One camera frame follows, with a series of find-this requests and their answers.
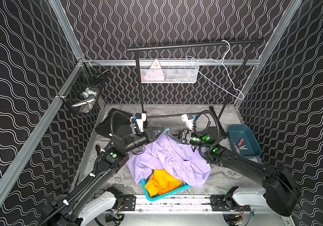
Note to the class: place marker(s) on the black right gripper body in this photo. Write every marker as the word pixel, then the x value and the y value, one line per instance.
pixel 188 137

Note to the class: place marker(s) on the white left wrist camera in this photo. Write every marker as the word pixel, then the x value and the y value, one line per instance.
pixel 140 118

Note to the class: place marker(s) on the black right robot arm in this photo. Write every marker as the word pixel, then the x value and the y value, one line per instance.
pixel 278 190

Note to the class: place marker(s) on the dark teal plastic bin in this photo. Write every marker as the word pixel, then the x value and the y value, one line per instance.
pixel 235 133

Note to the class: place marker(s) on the pink object in basket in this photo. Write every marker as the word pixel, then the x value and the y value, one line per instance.
pixel 154 73

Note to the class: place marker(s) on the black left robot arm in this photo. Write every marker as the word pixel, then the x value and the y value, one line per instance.
pixel 125 139

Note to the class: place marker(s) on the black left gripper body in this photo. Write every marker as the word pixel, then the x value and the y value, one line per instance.
pixel 151 134

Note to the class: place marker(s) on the black clothes rack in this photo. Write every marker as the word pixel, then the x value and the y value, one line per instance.
pixel 136 51

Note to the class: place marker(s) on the orange shorts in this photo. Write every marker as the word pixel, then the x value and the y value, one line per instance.
pixel 161 182

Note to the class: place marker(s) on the light blue wire hanger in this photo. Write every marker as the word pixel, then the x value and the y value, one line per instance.
pixel 236 93

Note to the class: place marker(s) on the lilac shorts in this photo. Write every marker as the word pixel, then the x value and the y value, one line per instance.
pixel 165 154

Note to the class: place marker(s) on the black handled screwdriver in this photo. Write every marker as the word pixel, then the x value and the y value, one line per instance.
pixel 98 149

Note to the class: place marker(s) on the white clothespin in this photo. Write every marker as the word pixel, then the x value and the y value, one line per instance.
pixel 243 147

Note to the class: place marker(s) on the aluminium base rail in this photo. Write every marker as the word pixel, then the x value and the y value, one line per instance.
pixel 172 203

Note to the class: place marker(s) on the black wire basket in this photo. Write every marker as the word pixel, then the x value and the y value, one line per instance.
pixel 83 95

